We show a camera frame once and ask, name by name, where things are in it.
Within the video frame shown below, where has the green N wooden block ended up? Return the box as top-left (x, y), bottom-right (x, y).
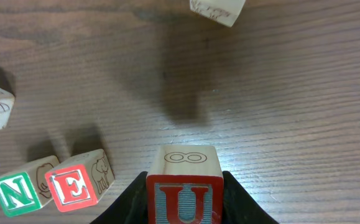
top-left (0, 156), bottom-right (59, 217)

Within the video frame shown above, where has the red U block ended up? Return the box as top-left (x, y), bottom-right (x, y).
top-left (146, 145), bottom-right (224, 224)

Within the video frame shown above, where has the yellow O side block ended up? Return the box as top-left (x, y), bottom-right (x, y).
top-left (190, 0), bottom-right (246, 27)

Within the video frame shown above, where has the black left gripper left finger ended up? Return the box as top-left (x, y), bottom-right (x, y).
top-left (90, 171), bottom-right (148, 224)

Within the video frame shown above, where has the red E wooden block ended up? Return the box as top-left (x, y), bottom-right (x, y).
top-left (45, 149), bottom-right (115, 212)

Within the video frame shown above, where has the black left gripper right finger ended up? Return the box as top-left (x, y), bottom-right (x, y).
top-left (221, 171), bottom-right (279, 224)

